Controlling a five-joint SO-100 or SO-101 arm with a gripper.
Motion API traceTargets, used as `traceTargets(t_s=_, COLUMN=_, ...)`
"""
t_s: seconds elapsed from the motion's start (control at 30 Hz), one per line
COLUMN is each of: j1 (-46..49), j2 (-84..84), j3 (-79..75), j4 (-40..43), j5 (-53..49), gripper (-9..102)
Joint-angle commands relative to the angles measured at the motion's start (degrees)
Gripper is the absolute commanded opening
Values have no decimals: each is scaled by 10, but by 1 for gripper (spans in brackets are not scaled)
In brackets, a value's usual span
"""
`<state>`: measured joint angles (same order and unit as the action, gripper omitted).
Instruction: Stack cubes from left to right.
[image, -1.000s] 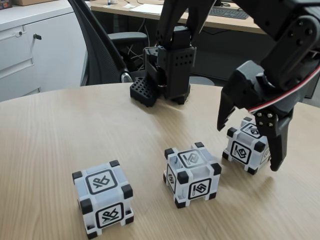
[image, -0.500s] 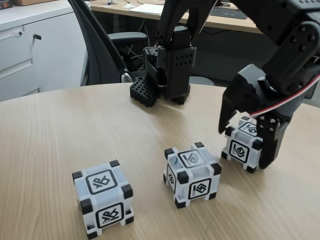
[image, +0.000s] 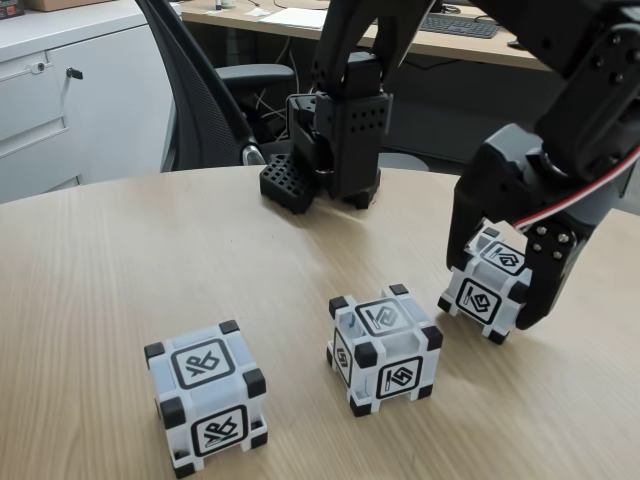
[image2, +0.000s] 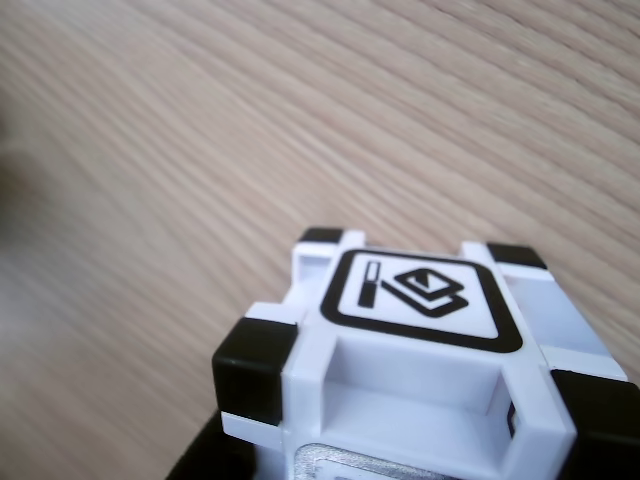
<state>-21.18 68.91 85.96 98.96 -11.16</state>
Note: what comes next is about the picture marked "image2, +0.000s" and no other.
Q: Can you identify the white cube stacked-diamonds symbol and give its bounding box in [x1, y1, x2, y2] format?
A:
[211, 227, 640, 480]

